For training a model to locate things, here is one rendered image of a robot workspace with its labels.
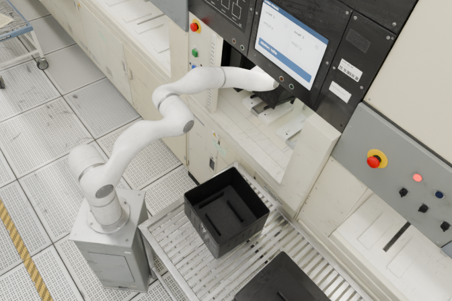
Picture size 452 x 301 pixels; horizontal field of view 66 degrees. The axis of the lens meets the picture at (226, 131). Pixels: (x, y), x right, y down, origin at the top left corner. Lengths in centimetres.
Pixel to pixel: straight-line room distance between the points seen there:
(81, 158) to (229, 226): 72
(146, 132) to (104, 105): 188
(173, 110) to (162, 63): 91
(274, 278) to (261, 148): 64
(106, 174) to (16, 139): 190
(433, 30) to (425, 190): 47
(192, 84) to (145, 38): 114
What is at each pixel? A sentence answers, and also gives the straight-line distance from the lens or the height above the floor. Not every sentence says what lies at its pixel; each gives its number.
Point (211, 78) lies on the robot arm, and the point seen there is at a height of 137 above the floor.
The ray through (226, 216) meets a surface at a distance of 170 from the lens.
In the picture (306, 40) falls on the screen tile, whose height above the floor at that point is 163.
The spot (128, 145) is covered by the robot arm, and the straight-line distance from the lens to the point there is 137.
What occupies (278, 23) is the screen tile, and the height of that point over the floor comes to 163.
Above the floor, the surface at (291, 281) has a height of 86.
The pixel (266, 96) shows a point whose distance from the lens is 183.
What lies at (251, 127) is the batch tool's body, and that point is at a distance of 188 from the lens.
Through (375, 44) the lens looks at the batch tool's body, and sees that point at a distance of 105.
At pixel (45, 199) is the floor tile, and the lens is 279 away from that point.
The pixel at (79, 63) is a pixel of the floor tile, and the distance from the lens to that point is 367.
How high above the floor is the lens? 230
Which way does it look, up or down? 51 degrees down
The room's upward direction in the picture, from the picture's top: 8 degrees clockwise
